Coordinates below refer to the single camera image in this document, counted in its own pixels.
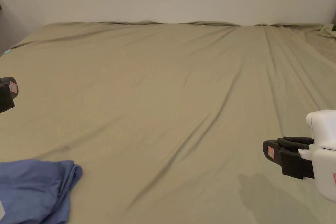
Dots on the bed with beige sheet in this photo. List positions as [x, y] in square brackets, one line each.
[157, 90]

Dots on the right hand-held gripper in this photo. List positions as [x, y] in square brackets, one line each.
[324, 155]

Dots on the blue garment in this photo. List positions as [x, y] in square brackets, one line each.
[31, 190]

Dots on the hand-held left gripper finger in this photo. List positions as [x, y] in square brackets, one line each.
[6, 98]

